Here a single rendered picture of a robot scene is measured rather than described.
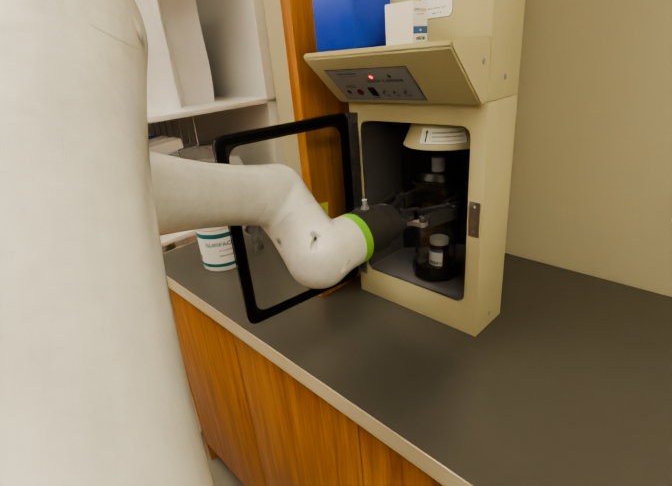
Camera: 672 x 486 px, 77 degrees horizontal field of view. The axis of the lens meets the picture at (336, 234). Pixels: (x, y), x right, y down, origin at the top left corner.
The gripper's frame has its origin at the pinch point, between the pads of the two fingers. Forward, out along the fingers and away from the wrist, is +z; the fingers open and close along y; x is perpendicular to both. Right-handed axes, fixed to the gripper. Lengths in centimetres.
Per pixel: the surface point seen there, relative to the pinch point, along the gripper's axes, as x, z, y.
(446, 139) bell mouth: -13.6, -3.6, -4.3
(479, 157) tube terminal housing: -11.7, -6.8, -12.9
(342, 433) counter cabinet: 41, -33, 0
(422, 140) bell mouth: -13.3, -4.9, 0.2
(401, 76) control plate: -25.9, -14.6, -2.3
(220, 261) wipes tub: 23, -24, 58
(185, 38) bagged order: -41, 12, 124
